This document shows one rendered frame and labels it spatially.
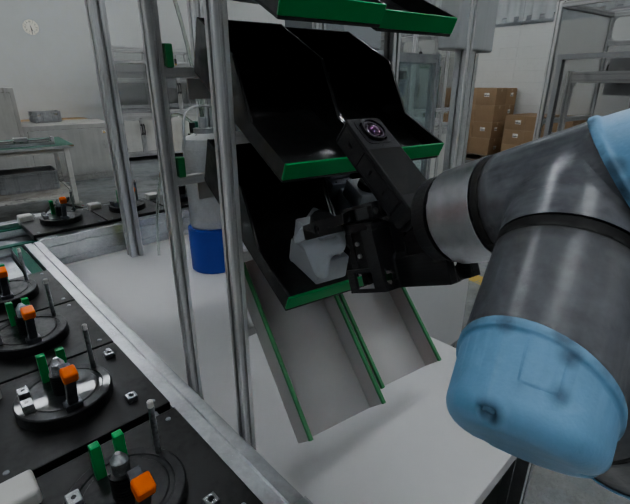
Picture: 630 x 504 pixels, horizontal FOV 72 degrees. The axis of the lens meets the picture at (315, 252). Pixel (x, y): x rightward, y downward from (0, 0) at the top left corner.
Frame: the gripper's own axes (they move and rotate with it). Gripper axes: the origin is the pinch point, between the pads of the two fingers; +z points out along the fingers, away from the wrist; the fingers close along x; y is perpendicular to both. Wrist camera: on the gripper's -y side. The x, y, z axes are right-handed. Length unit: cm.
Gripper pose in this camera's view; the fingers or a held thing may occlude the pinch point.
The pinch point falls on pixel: (318, 229)
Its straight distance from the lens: 51.2
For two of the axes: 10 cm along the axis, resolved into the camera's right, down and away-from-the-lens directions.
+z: -5.1, 1.0, 8.5
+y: 2.3, 9.7, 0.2
